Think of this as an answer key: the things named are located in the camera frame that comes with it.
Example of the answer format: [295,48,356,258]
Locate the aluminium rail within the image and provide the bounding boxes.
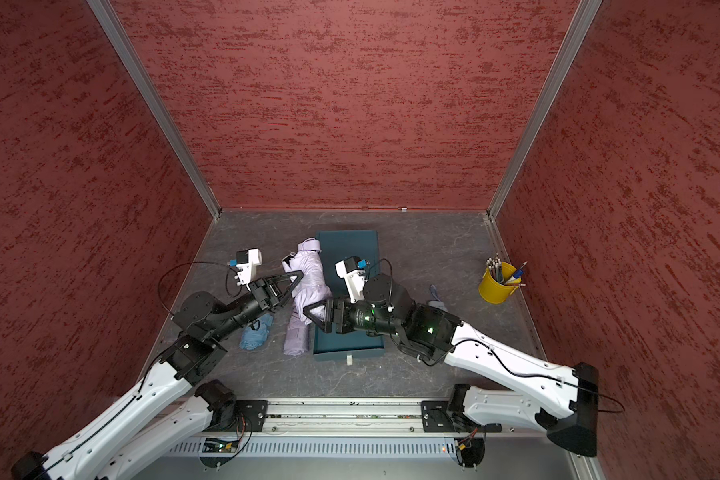
[149,397,577,438]

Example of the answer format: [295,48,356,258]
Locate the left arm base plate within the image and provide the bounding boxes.
[208,399,269,433]

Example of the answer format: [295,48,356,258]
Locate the purple umbrella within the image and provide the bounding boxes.
[283,312,310,357]
[281,238,331,328]

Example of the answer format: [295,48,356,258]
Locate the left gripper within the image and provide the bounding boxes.
[209,270,304,342]

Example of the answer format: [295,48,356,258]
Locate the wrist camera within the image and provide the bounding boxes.
[335,256,367,303]
[228,248,262,286]

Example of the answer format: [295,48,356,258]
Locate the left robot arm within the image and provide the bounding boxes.
[11,270,303,479]

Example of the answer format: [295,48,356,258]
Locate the left blue umbrella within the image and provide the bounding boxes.
[239,313,274,351]

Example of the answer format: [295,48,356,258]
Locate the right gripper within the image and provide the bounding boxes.
[305,293,405,333]

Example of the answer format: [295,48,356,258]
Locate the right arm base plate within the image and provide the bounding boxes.
[420,400,503,434]

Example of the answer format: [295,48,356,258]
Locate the blue umbrella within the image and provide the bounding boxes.
[239,313,274,351]
[427,284,448,312]

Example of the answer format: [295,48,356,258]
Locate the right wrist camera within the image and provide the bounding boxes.
[335,256,367,303]

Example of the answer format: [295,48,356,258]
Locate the pens in cup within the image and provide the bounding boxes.
[486,256,527,286]

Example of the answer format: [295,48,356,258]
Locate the right blue umbrella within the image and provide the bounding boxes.
[427,284,448,312]

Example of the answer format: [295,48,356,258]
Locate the teal drawer cabinet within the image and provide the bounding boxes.
[312,229,386,362]

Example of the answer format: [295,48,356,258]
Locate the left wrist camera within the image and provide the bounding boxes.
[228,248,262,286]

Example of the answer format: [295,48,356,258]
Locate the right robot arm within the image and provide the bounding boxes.
[302,274,599,457]

